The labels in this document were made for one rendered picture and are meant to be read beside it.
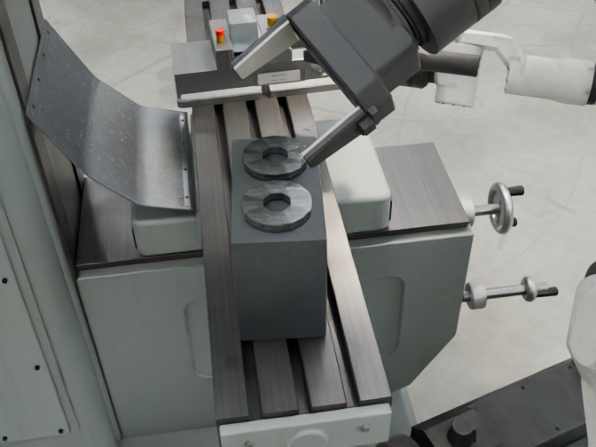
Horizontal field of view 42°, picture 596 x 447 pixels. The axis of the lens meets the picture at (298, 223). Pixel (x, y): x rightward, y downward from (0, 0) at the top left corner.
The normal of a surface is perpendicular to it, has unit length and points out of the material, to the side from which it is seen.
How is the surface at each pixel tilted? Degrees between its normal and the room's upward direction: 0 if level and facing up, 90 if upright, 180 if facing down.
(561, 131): 0
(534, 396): 0
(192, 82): 90
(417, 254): 90
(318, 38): 35
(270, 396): 0
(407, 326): 90
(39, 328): 88
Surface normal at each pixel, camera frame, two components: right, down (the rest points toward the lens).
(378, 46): -0.24, -0.25
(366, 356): -0.02, -0.74
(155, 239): 0.14, 0.66
